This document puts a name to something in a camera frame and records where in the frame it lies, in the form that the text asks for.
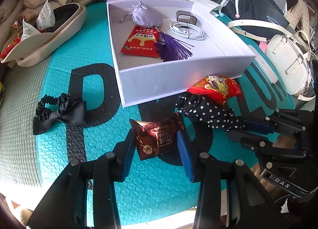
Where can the beige bucket hat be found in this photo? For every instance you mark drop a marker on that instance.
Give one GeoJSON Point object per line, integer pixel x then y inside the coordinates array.
{"type": "Point", "coordinates": [31, 51]}

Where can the green bed cover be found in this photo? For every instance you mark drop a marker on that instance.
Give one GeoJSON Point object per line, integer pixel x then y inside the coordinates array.
{"type": "Point", "coordinates": [19, 119]}

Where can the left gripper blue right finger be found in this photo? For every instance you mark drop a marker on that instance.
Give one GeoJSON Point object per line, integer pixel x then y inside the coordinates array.
{"type": "Point", "coordinates": [189, 155]}

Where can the pink card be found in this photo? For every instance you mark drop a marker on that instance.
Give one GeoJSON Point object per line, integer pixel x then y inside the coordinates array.
{"type": "Point", "coordinates": [263, 46]}

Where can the white leather handbag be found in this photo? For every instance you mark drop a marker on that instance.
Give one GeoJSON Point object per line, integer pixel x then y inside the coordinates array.
{"type": "Point", "coordinates": [289, 54]}

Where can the white cardboard storage box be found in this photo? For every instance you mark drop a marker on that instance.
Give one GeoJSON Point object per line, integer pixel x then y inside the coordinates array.
{"type": "Point", "coordinates": [216, 50]}

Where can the dark navy sweatshirt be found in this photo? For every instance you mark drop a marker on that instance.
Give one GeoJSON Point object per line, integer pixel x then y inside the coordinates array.
{"type": "Point", "coordinates": [263, 10]}

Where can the flat red snack packet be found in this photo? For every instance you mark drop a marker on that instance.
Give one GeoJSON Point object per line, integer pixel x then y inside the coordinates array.
{"type": "Point", "coordinates": [142, 42]}

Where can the grey transparent earbuds case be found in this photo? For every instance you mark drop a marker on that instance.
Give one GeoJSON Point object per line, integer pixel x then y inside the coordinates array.
{"type": "Point", "coordinates": [186, 17]}

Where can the red candy in hat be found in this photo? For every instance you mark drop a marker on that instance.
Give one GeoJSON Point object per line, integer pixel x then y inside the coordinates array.
{"type": "Point", "coordinates": [9, 47]}

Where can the dark red candy packet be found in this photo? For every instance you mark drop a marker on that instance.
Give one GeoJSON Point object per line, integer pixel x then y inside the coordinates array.
{"type": "Point", "coordinates": [156, 138]}

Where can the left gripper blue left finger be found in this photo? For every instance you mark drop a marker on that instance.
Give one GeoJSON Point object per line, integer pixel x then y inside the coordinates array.
{"type": "Point", "coordinates": [124, 152]}

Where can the lavender tasselled sachet pouch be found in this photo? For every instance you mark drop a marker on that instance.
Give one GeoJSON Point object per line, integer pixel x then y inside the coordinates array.
{"type": "Point", "coordinates": [168, 47]}

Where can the black bow hair scrunchie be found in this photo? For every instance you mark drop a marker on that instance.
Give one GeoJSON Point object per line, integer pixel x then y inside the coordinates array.
{"type": "Point", "coordinates": [51, 110]}

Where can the white triangular snack packet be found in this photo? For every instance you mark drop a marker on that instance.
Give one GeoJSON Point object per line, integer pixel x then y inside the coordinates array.
{"type": "Point", "coordinates": [46, 17]}
{"type": "Point", "coordinates": [28, 31]}

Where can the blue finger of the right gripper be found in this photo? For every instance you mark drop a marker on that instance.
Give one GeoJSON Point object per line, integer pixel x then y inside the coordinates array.
{"type": "Point", "coordinates": [248, 140]}
{"type": "Point", "coordinates": [250, 124]}

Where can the polka dot hair scrunchie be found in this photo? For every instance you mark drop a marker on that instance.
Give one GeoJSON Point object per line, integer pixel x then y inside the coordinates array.
{"type": "Point", "coordinates": [200, 109]}

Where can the red gold snack packet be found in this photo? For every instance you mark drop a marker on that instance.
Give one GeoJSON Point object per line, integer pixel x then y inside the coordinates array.
{"type": "Point", "coordinates": [216, 88]}

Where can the teal bubble mailer mat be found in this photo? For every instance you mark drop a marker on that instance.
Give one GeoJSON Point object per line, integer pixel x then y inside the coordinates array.
{"type": "Point", "coordinates": [155, 188]}

